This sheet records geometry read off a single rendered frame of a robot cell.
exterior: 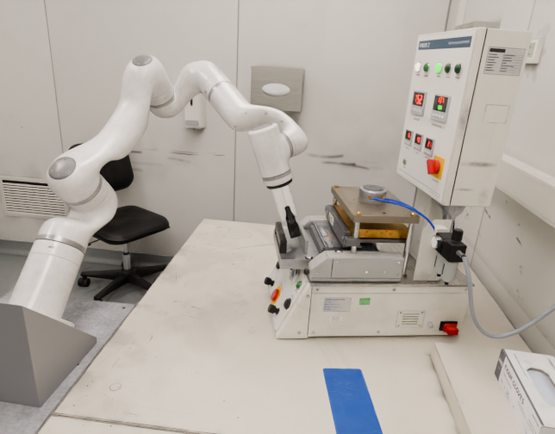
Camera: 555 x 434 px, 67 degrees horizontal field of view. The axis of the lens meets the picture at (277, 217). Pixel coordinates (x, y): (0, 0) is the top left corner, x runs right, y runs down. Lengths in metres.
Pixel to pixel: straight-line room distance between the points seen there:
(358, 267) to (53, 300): 0.76
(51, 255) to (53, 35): 2.19
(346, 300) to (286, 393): 0.29
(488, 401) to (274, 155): 0.76
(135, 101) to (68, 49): 1.84
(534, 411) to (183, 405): 0.71
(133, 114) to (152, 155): 1.67
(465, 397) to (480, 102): 0.67
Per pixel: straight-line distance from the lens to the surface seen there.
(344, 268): 1.12
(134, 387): 1.09
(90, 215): 1.25
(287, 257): 1.15
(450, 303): 1.28
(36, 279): 1.13
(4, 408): 1.13
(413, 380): 1.16
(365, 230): 1.16
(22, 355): 1.03
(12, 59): 3.34
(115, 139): 1.26
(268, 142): 1.10
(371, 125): 2.72
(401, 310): 1.23
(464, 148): 1.13
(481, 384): 1.15
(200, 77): 1.33
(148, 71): 1.31
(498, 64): 1.13
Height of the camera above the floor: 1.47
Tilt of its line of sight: 20 degrees down
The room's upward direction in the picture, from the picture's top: 4 degrees clockwise
